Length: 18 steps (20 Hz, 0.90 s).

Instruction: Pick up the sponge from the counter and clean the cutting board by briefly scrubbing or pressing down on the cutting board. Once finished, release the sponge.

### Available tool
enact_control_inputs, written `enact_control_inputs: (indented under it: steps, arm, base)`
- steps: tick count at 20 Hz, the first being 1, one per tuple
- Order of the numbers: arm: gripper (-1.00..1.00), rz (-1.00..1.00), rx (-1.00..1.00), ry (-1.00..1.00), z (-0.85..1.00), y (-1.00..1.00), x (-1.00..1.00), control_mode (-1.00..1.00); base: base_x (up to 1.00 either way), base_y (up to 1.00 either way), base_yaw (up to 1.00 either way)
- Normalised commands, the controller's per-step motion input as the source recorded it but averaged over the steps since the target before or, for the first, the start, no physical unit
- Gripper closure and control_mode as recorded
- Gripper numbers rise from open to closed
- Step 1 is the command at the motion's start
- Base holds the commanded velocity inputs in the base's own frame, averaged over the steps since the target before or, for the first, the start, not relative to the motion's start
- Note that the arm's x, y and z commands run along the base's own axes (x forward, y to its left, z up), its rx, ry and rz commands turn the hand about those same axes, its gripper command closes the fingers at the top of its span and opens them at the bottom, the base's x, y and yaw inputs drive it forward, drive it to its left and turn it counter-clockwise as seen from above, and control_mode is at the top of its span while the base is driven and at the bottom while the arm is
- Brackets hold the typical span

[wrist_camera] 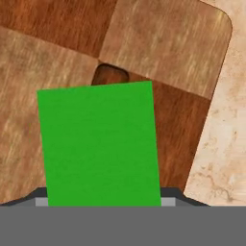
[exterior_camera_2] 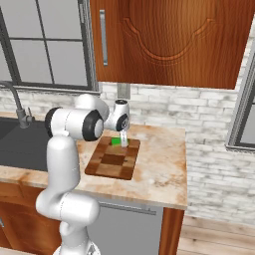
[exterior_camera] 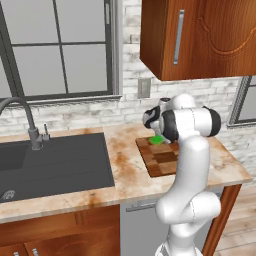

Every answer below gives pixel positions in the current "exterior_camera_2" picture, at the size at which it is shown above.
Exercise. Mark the dark grey sink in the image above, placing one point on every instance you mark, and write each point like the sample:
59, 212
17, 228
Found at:
23, 146

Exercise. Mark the narrow grey framed window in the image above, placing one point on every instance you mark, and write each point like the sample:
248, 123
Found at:
244, 106

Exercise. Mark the brown wooden side panel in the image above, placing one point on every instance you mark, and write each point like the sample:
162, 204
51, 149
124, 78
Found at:
171, 232

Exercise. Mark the grey wall outlet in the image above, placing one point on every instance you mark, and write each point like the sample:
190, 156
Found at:
123, 90

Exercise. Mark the checkered wooden cutting board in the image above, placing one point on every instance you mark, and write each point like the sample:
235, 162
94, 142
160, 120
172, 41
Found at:
113, 162

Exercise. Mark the grey dishwasher door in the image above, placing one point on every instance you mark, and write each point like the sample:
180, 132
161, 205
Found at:
129, 232

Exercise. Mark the green sponge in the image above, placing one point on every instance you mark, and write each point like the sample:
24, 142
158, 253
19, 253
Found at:
115, 141

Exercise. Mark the grey metal tap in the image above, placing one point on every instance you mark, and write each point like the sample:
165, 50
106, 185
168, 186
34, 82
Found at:
22, 114

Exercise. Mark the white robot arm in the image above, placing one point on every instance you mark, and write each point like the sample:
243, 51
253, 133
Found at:
63, 159

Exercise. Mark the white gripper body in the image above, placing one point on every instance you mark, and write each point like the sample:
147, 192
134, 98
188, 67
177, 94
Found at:
124, 138

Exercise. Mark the large grey framed window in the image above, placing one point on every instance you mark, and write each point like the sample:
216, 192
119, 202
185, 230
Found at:
43, 43

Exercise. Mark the brown wooden base cupboard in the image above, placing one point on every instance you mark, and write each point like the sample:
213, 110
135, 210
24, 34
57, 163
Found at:
20, 215

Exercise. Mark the brown wooden cupboard door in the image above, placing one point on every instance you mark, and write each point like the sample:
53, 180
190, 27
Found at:
179, 40

